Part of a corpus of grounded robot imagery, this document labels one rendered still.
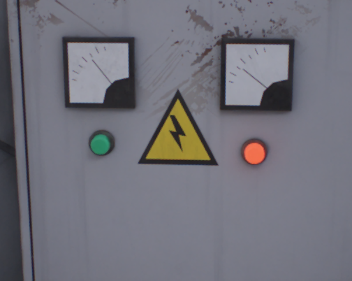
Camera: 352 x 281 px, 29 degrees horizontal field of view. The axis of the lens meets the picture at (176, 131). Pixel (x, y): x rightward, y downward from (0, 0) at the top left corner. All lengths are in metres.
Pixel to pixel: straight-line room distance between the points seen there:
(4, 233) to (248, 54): 0.49
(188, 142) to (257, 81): 0.11
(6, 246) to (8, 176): 0.11
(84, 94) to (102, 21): 0.09
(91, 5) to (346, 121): 0.31
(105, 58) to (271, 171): 0.23
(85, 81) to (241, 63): 0.18
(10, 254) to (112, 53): 0.43
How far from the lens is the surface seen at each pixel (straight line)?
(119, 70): 0.77
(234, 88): 0.77
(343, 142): 0.80
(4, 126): 1.03
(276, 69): 0.77
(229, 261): 0.84
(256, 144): 0.78
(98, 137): 0.79
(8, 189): 1.06
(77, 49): 0.78
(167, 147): 0.80
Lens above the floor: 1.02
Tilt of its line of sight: 14 degrees down
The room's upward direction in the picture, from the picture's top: straight up
